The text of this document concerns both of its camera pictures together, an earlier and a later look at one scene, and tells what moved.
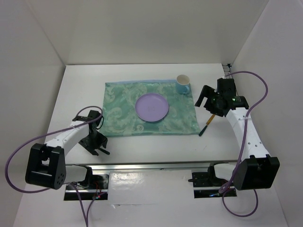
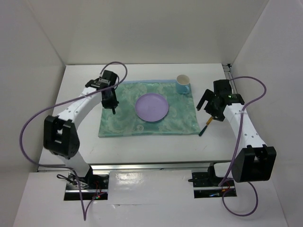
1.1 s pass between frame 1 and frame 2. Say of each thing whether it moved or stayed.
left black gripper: moved
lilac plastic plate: stayed
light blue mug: stayed
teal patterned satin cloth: stayed
